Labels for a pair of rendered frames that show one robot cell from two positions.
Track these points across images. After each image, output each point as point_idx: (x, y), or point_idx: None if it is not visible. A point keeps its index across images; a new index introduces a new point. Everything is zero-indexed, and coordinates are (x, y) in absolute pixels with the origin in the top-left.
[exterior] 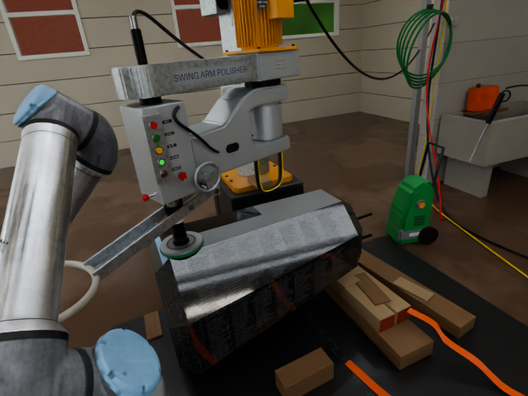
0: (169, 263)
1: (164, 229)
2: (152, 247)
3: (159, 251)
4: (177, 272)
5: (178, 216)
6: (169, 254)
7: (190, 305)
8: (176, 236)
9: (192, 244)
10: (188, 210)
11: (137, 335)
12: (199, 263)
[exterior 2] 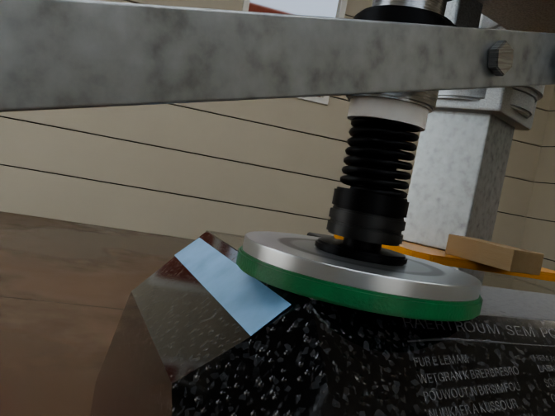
0: (301, 332)
1: (372, 73)
2: (163, 281)
3: (215, 284)
4: (355, 405)
5: (446, 61)
6: (317, 276)
7: None
8: (367, 196)
9: (438, 275)
10: (484, 65)
11: None
12: (479, 399)
